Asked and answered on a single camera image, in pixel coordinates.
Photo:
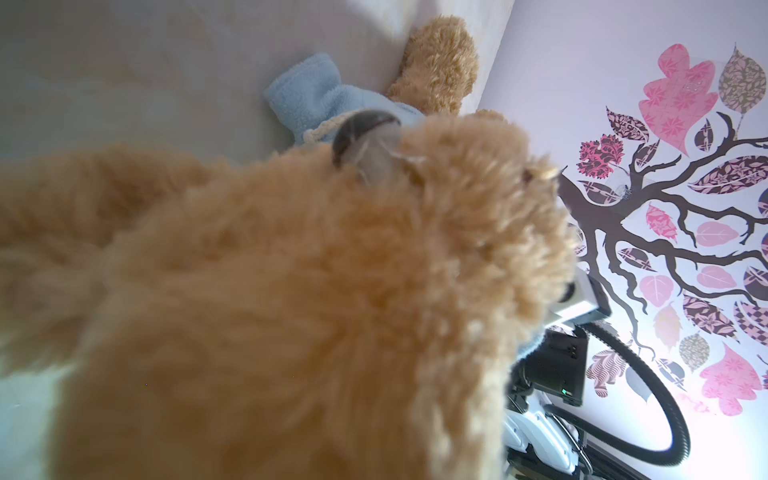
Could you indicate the brown teddy bear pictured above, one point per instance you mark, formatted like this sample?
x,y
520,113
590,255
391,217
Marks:
x,y
284,319

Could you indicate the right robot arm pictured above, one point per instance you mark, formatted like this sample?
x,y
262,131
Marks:
x,y
544,435

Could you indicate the light blue bear hoodie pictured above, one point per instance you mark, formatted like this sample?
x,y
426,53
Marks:
x,y
312,92

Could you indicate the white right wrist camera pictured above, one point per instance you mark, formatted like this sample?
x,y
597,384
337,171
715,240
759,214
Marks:
x,y
584,301

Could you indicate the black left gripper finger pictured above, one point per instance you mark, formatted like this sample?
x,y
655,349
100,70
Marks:
x,y
366,141

